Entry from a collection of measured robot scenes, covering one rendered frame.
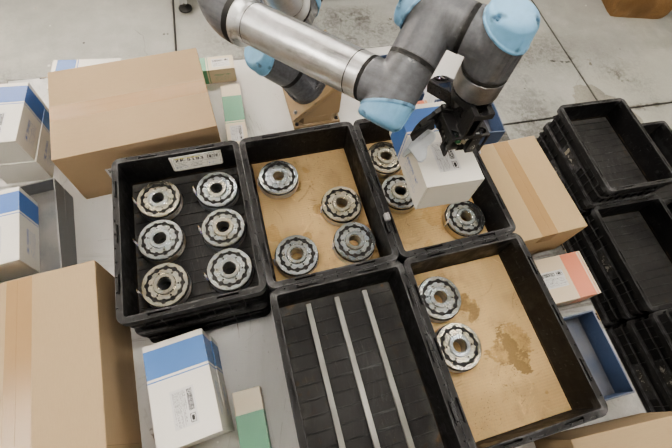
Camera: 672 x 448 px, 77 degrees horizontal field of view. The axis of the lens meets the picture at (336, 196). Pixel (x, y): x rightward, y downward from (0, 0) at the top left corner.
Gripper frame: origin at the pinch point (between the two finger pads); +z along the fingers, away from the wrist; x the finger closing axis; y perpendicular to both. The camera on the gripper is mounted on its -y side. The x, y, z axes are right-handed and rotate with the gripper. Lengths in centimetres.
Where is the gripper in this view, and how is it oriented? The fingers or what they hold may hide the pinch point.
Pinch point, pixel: (435, 149)
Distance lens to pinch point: 91.0
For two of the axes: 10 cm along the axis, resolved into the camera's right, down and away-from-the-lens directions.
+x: 9.7, -1.5, 1.7
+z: -0.8, 4.8, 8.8
